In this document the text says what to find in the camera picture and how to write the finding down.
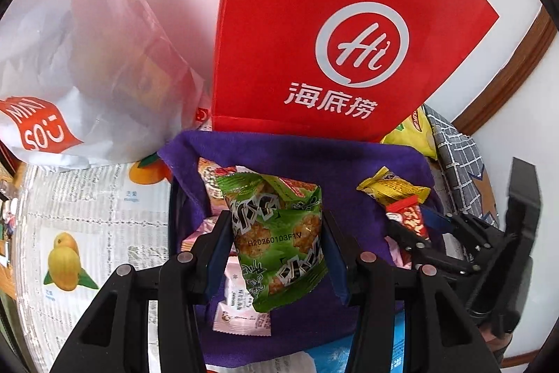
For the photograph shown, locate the green rice cracker packet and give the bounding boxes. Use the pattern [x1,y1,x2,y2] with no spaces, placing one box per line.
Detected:
[215,167,327,313]

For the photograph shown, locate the pink candy packet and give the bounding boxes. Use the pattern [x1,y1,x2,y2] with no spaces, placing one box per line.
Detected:
[385,237,412,270]

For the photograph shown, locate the panda pink snack packet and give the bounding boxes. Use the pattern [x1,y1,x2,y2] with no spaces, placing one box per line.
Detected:
[181,157,239,252]

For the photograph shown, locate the purple towel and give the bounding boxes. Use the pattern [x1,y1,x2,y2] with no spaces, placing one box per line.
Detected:
[158,131,434,367]

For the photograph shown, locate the person's right hand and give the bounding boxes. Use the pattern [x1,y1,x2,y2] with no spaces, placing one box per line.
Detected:
[479,323,513,365]

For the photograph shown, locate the fruit print tablecloth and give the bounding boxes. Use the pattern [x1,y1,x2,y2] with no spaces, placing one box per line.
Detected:
[14,164,170,372]

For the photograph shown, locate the red Hi paper bag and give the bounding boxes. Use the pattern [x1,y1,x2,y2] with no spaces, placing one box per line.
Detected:
[212,0,498,142]

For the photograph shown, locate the yellow chips bag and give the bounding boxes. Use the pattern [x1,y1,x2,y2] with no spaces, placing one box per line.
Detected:
[381,106,438,160]

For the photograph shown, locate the yellow triangular snack packet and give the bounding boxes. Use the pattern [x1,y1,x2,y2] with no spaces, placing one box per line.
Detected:
[356,167,431,206]

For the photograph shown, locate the brown wooden door frame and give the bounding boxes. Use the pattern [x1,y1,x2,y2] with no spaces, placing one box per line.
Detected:
[453,7,557,135]

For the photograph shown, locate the red candy packet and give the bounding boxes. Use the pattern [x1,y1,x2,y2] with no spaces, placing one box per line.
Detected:
[386,195,429,241]

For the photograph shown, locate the white Miniso plastic bag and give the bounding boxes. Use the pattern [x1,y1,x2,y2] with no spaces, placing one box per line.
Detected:
[1,0,205,168]

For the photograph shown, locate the blue tissue pack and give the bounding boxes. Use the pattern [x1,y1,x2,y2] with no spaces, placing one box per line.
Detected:
[206,310,406,373]

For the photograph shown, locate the light pink wafer packet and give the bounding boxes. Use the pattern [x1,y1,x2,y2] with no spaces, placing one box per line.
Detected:
[212,257,272,337]

